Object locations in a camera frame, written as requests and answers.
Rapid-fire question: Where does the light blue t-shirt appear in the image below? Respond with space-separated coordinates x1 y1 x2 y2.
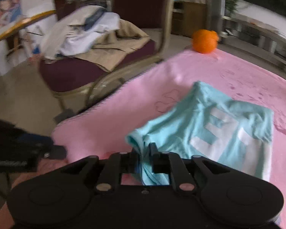
126 81 274 185

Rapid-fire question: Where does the pink blanket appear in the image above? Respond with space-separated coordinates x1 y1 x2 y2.
0 48 286 229

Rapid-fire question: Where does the beige garment on chair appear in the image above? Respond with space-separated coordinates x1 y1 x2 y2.
71 19 151 73

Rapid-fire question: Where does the orange plush toy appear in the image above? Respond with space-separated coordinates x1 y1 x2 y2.
192 30 219 54

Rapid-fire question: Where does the white garment on chair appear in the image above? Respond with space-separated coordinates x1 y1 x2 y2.
40 5 120 60

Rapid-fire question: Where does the wooden cabinet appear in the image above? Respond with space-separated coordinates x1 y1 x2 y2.
171 1 207 37

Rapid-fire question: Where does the grey tv console shelf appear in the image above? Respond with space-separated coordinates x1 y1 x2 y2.
220 16 286 70

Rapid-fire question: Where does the green potted plant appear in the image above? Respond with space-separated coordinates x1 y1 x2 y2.
225 0 239 17

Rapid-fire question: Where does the maroon chair with beige frame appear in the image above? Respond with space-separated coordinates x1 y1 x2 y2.
39 0 174 110

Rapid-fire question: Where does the wall poster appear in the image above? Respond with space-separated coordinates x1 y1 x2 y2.
0 0 22 27

